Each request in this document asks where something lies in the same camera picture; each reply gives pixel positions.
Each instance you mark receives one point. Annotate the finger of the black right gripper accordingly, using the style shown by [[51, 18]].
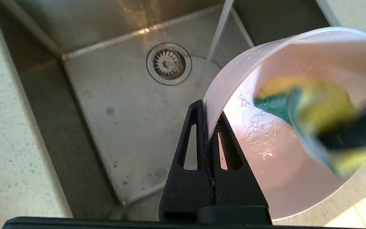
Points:
[[361, 130]]

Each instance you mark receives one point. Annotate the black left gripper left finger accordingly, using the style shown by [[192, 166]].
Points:
[[183, 190]]

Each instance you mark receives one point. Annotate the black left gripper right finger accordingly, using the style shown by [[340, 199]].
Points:
[[240, 190]]

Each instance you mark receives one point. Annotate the pink bowl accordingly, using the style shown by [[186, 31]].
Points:
[[281, 178]]

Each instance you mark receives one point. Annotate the yellow green sponge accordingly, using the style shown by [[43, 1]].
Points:
[[322, 105]]

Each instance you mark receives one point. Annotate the stainless steel sink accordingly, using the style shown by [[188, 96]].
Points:
[[122, 127]]

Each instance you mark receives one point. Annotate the round metal sink strainer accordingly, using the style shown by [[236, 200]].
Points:
[[169, 63]]

